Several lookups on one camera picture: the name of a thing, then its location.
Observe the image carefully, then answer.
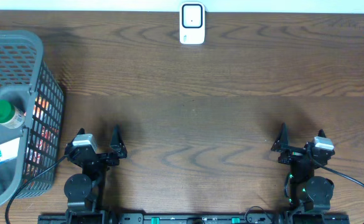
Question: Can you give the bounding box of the orange snack bar packet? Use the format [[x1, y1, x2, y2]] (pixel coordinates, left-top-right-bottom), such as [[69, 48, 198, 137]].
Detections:
[[24, 96, 57, 177]]

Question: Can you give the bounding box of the white green Panadol box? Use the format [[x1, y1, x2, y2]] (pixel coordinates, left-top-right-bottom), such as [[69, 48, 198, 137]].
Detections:
[[0, 138, 20, 163]]

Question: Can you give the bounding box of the green lid supplement bottle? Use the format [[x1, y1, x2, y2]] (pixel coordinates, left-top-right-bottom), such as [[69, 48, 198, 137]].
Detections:
[[0, 100, 26, 129]]

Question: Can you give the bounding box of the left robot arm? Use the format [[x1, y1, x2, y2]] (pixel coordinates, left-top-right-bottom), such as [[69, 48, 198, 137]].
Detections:
[[64, 126, 128, 224]]

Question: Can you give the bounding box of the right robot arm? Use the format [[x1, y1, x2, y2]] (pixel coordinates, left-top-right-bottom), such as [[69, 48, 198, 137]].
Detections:
[[271, 123, 335, 223]]

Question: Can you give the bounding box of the white barcode scanner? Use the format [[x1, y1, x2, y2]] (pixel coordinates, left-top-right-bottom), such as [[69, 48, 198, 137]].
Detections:
[[179, 1, 205, 45]]

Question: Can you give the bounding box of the grey plastic mesh basket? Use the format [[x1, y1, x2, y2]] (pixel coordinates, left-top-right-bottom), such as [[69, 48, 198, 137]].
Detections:
[[0, 30, 65, 206]]

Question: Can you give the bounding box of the black left camera cable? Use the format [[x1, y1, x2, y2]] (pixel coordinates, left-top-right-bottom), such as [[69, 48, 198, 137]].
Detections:
[[4, 154, 69, 224]]

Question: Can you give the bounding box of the black camera cable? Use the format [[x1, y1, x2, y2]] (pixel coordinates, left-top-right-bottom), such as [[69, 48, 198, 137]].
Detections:
[[4, 154, 69, 224], [307, 149, 364, 224]]

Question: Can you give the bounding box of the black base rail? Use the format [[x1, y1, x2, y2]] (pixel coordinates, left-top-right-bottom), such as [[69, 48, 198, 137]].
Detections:
[[37, 212, 351, 224]]

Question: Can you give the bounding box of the black right camera cable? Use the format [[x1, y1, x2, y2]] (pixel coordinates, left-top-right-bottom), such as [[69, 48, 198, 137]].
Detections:
[[307, 149, 364, 224]]

